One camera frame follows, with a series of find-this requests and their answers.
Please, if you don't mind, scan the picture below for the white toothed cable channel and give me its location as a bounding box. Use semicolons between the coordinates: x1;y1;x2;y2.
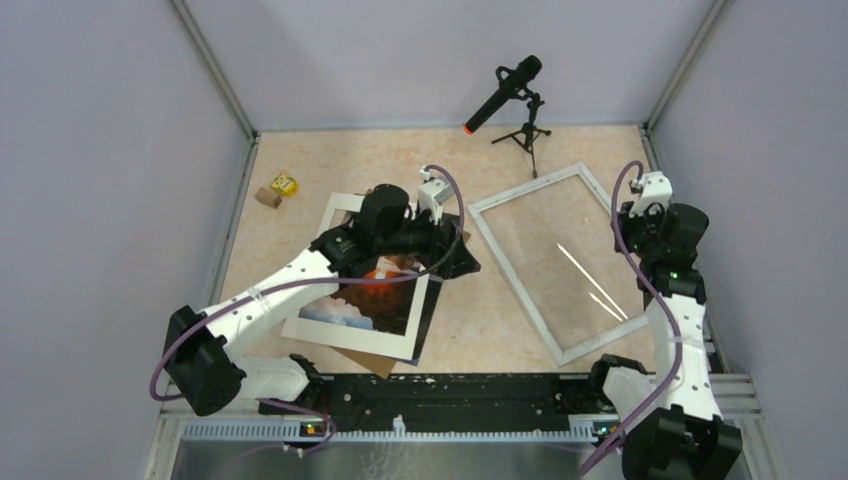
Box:
181;417;597;443

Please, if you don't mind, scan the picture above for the black mini tripod stand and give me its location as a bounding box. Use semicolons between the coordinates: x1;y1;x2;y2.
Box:
491;93;552;179

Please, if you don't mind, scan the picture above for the black shotgun microphone orange tip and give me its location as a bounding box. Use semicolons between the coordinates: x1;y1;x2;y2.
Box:
463;55;542;135

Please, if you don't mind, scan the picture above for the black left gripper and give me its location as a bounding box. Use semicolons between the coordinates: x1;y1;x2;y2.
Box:
377;199;480;279

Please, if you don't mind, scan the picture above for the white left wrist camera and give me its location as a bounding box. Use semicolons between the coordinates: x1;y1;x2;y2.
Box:
416;168;456;225

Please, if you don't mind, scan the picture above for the white picture frame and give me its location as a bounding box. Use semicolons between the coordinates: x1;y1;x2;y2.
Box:
468;163;647;366

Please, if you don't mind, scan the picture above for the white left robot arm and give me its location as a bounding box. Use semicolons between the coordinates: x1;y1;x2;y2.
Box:
150;176;481;417

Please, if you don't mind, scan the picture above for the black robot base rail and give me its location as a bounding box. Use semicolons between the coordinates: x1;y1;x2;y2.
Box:
293;358;614;433

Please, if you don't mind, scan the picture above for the white photo mat board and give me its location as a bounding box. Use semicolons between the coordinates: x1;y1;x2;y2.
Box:
280;192;446;362

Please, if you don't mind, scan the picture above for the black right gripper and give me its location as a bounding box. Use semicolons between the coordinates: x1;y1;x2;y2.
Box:
611;199;663;260

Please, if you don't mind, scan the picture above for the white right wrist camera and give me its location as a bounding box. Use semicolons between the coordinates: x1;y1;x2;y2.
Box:
629;171;673;218

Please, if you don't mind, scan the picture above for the small brown cardboard block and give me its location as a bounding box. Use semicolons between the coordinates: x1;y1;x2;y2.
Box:
254;187;283;209

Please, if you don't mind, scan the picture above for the brown cardboard backing board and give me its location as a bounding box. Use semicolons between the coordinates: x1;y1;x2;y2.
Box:
334;228;473;381

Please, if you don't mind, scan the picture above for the clear acrylic glass sheet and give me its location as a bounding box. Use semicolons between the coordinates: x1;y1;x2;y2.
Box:
480;173;642;351

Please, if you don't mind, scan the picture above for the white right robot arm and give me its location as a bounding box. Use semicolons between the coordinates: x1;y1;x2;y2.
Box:
583;201;743;479

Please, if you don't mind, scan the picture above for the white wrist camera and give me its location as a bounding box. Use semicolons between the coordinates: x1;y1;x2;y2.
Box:
416;168;456;225
629;171;673;218

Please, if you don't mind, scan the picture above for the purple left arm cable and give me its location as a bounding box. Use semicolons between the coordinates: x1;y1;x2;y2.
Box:
148;164;466;458

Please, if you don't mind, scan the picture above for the yellow toy cube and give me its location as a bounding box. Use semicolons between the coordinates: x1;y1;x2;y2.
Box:
269;173;299;198

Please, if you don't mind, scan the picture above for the sunset landscape photo print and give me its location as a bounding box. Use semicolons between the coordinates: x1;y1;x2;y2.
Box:
298;255;443;377

